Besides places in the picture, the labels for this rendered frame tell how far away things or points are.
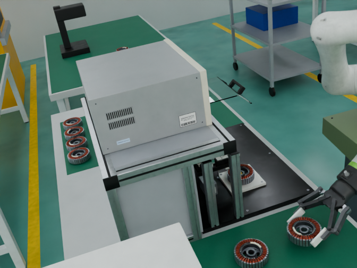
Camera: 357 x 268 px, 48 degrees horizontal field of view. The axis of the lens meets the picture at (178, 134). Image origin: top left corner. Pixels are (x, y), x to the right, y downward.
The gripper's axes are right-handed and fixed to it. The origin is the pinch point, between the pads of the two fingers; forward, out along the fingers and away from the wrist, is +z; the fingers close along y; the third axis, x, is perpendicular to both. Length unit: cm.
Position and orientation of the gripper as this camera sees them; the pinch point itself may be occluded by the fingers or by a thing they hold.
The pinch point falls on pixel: (304, 229)
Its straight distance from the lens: 145.2
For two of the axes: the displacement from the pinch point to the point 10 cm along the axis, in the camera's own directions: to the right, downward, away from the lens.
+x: 5.8, 5.8, 5.7
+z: -7.0, 7.1, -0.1
